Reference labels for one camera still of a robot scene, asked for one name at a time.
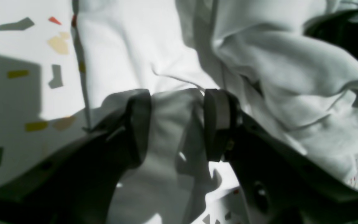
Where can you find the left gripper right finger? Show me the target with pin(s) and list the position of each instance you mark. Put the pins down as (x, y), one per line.
(280, 185)

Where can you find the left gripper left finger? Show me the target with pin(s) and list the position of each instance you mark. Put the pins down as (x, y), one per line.
(75, 185)

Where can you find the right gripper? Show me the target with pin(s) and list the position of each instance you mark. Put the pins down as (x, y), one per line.
(340, 29)

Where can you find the white T-shirt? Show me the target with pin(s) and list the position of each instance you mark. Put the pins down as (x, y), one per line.
(304, 92)

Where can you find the terrazzo pattern tablecloth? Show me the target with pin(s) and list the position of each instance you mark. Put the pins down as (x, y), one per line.
(41, 99)

